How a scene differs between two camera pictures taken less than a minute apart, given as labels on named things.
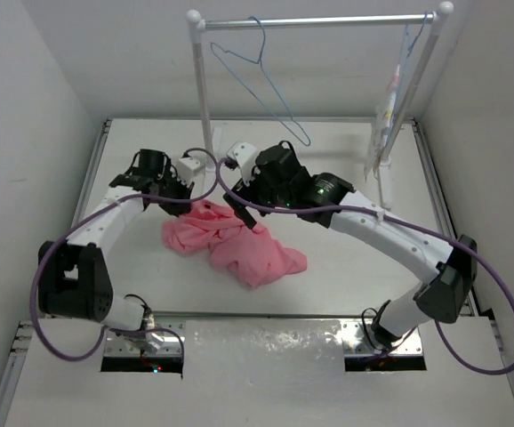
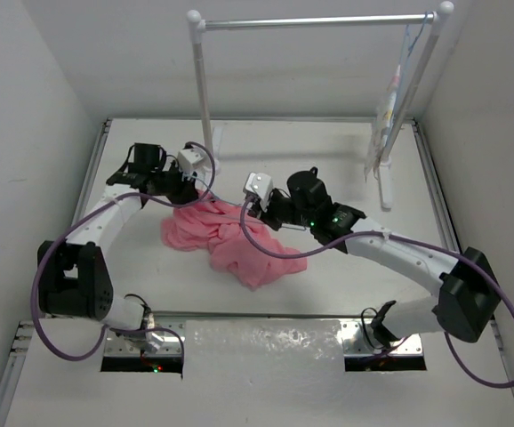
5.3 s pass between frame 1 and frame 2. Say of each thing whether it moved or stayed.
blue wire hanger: moved
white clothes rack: stayed
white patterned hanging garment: stayed
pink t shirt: stayed
